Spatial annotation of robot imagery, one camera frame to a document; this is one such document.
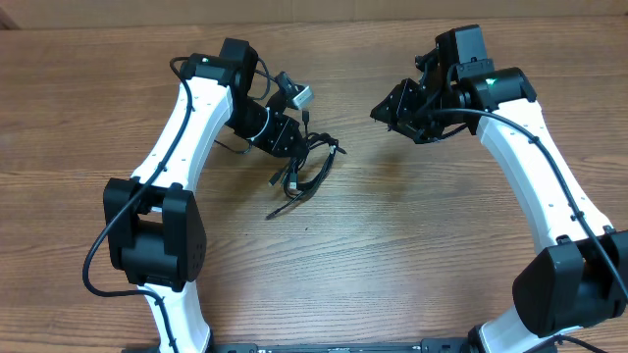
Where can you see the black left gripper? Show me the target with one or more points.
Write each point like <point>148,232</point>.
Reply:
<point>285,127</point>

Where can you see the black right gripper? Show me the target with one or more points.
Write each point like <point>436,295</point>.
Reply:
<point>402,120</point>

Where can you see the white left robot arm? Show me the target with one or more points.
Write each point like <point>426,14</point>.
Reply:
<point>153,226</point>

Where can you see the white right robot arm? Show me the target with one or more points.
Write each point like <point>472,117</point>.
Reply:
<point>578,278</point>

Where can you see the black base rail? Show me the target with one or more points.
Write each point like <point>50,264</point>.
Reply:
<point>427,345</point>

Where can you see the brown cardboard wall panel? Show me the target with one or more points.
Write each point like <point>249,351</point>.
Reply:
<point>51,14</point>

